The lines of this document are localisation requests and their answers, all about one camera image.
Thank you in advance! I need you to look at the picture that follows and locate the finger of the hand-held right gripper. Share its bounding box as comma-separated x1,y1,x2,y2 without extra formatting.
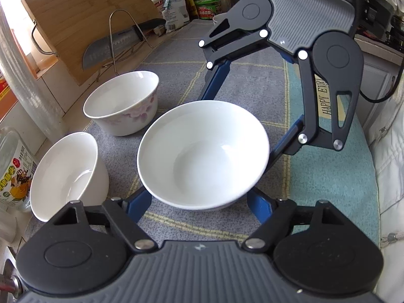
267,50,359,169
196,14,269,102

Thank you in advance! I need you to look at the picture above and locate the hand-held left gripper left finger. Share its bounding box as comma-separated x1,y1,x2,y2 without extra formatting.
52,187,158,253

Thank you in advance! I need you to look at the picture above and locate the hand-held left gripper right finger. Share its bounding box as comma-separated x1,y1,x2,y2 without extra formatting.
241,189,341,253

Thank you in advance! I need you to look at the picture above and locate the wide white bowl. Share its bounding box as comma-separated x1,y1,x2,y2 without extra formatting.
138,100,271,211

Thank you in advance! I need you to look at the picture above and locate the plain white bowl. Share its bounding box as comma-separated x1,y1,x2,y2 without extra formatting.
30,132,110,222

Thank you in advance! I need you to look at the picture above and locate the white bowl pink floral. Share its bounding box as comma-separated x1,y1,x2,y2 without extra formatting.
83,71,159,137

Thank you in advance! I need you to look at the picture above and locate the grey blue checked mat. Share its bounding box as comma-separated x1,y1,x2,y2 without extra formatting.
23,19,381,250

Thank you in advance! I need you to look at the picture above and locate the yellow bottle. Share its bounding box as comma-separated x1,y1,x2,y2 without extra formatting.
186,0,198,22

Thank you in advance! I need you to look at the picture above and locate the white blue plastic bag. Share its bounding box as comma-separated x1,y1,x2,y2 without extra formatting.
162,0,190,33

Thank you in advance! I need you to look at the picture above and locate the red white plastic bag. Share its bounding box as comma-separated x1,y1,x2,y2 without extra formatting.
149,0,168,15

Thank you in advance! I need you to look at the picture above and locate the person's white jacket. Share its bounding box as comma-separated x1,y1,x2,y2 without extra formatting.
368,101,404,294

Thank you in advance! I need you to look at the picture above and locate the glass jar green lid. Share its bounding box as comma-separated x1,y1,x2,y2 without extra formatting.
0,127,37,213

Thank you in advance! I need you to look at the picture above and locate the metal faucet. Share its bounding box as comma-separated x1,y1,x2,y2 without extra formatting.
0,246,24,299

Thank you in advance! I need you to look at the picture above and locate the bamboo cutting board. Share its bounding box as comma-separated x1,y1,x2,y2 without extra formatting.
21,0,162,86

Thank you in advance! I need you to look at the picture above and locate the stack of clear plastic cups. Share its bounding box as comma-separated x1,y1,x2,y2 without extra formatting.
0,3,69,147

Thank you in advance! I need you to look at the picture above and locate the yellow red carton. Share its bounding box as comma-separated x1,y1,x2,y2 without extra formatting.
0,68,19,123

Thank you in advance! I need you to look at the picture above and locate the black cable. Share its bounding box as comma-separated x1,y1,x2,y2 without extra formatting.
360,66,404,103

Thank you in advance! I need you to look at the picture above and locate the metal wire rack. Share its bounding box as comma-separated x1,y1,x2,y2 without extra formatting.
95,9,166,84

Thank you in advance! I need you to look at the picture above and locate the steel cleaver black handle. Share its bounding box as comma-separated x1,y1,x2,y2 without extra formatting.
82,18,167,70

